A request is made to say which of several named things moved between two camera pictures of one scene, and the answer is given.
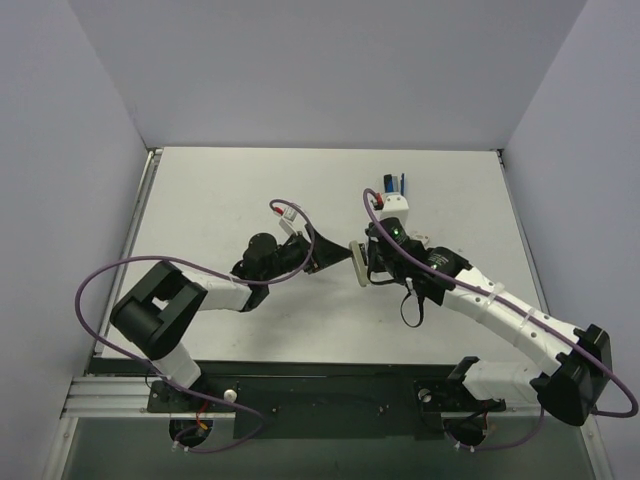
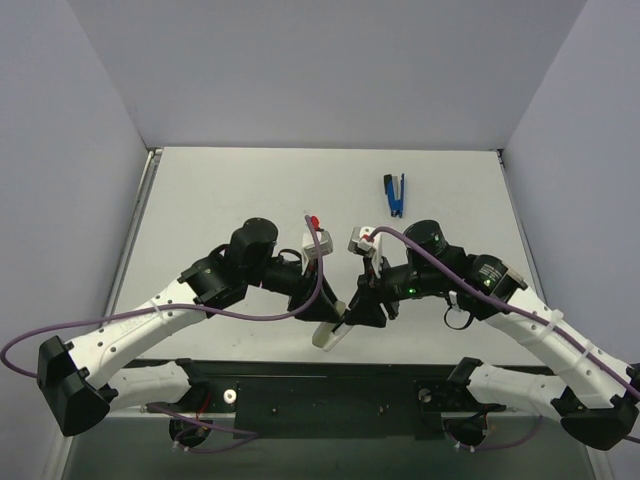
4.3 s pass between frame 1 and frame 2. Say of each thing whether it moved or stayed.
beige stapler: moved
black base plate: stayed
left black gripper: moved
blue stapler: stayed
